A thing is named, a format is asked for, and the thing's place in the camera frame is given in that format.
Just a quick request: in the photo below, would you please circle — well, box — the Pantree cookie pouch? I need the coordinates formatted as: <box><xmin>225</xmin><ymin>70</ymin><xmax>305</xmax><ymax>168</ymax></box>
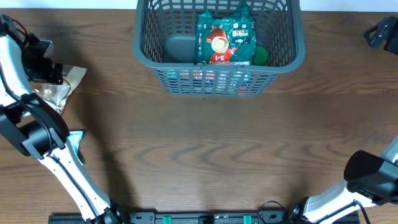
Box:
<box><xmin>34</xmin><ymin>65</ymin><xmax>87</xmax><ymax>114</ymax></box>

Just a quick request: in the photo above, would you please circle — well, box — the small white-green sachet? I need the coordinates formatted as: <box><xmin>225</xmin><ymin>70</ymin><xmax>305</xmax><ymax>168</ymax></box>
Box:
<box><xmin>68</xmin><ymin>130</ymin><xmax>85</xmax><ymax>155</ymax></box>

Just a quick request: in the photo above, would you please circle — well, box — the small green packet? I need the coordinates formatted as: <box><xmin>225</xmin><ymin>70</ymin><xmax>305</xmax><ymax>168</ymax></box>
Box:
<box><xmin>252</xmin><ymin>46</ymin><xmax>269</xmax><ymax>66</ymax></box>

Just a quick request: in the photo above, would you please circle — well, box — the Kleenex tissue multipack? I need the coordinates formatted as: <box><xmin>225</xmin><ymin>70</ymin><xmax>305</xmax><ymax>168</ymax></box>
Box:
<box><xmin>155</xmin><ymin>64</ymin><xmax>256</xmax><ymax>96</ymax></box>

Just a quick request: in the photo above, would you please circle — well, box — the green Nescafe coffee bag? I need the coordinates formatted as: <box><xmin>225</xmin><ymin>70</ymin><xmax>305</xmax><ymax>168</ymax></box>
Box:
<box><xmin>194</xmin><ymin>1</ymin><xmax>256</xmax><ymax>65</ymax></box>

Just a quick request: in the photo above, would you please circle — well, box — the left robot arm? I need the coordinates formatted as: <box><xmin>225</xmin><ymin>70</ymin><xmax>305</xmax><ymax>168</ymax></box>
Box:
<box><xmin>1</xmin><ymin>14</ymin><xmax>129</xmax><ymax>223</ymax></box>

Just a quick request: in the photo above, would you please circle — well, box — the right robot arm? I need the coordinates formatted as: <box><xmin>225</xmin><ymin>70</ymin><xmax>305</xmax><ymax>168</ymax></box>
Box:
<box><xmin>281</xmin><ymin>138</ymin><xmax>397</xmax><ymax>223</ymax></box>

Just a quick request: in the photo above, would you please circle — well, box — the grey plastic mesh basket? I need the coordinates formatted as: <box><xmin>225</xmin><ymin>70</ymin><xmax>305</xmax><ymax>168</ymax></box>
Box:
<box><xmin>133</xmin><ymin>0</ymin><xmax>305</xmax><ymax>97</ymax></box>

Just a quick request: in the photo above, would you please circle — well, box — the black aluminium rail base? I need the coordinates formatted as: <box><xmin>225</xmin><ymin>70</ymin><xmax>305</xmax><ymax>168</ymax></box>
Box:
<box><xmin>48</xmin><ymin>208</ymin><xmax>360</xmax><ymax>224</ymax></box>

